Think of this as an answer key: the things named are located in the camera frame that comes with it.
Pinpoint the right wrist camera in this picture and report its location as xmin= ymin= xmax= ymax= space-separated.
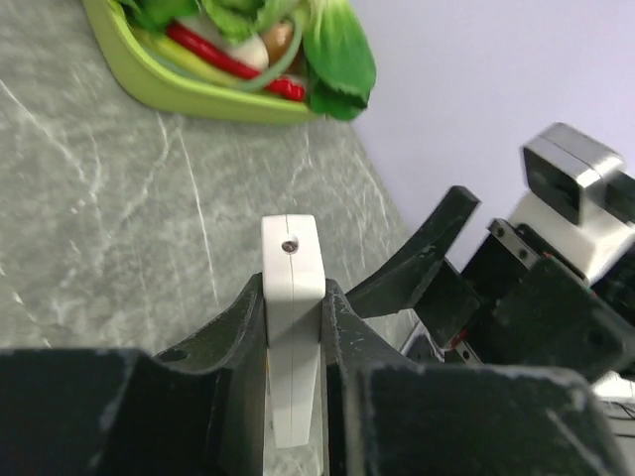
xmin=509 ymin=122 xmax=634 ymax=285

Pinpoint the red chili pepper toy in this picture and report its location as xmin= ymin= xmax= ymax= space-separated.
xmin=166 ymin=22 xmax=306 ymax=102

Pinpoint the green plastic basket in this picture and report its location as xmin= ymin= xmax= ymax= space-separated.
xmin=83 ymin=1 xmax=318 ymax=125

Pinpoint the green lettuce toy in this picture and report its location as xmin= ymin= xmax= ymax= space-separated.
xmin=117 ymin=0 xmax=200 ymax=33

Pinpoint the green napa cabbage toy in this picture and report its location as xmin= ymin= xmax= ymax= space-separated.
xmin=199 ymin=0 xmax=299 ymax=43

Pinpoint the green scallion toy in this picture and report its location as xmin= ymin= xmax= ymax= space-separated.
xmin=133 ymin=9 xmax=307 ymax=95

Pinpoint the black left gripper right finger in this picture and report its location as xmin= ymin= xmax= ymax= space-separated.
xmin=321 ymin=281 xmax=630 ymax=475

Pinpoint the brown mushroom toy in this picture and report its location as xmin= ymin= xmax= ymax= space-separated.
xmin=260 ymin=22 xmax=294 ymax=65

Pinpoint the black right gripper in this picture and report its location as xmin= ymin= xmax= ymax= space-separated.
xmin=346 ymin=185 xmax=626 ymax=382

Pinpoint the bok choy toy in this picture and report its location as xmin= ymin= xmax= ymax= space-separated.
xmin=303 ymin=1 xmax=377 ymax=121

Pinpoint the white radish toy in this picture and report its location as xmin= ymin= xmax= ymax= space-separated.
xmin=223 ymin=35 xmax=269 ymax=70

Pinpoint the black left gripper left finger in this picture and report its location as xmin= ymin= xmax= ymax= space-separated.
xmin=1 ymin=275 xmax=266 ymax=475

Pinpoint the white remote control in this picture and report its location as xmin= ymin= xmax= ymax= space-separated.
xmin=261 ymin=214 xmax=325 ymax=449

